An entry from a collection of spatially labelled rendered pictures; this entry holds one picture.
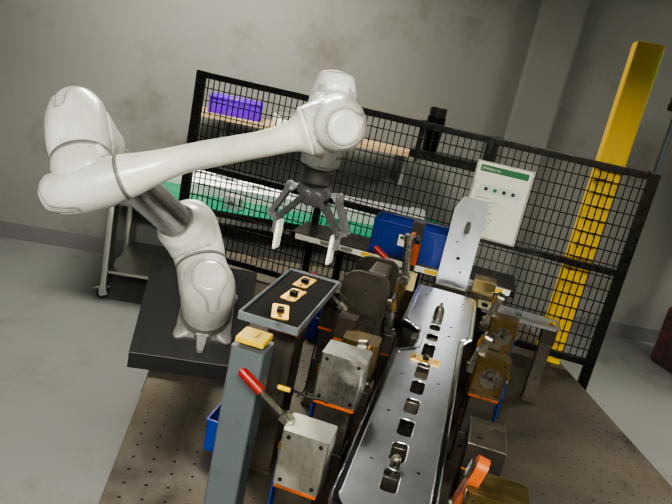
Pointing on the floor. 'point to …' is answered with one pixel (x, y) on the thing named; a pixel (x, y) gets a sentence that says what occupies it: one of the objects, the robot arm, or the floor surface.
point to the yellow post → (627, 94)
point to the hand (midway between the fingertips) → (302, 251)
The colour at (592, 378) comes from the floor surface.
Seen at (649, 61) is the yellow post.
